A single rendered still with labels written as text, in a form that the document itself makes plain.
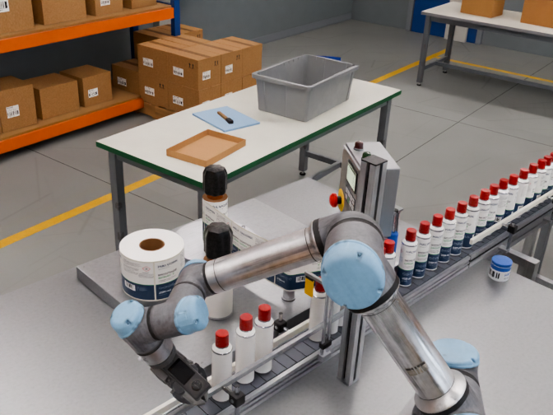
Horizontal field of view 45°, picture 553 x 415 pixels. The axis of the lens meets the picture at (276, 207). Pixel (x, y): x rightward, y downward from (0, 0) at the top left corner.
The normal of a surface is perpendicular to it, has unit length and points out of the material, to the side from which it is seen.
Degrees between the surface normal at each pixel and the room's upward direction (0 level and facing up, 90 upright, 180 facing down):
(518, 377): 0
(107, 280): 0
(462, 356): 8
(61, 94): 90
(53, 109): 90
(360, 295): 84
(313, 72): 85
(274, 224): 0
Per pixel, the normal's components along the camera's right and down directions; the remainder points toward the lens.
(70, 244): 0.04, -0.88
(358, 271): -0.21, 0.35
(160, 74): -0.60, 0.35
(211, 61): 0.78, 0.32
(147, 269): 0.07, 0.47
